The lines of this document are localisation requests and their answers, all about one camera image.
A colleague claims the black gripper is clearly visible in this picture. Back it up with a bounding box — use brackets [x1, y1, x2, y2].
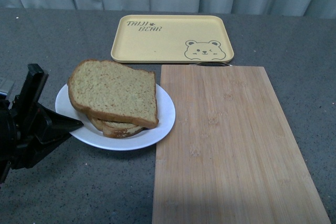
[1, 63, 83, 182]

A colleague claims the bread slice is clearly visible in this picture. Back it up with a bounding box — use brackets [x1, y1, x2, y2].
[87, 115, 144, 138]
[67, 59, 159, 129]

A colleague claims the white round plate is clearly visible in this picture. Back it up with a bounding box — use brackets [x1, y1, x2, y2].
[55, 85, 175, 151]

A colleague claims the yellow bear tray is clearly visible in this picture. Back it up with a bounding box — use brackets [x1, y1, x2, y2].
[111, 15, 234, 63]

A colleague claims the bamboo cutting board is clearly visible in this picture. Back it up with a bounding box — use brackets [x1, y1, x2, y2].
[152, 65, 330, 223]

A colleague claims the metal cutting board handle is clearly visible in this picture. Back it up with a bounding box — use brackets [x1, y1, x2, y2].
[190, 62, 232, 67]

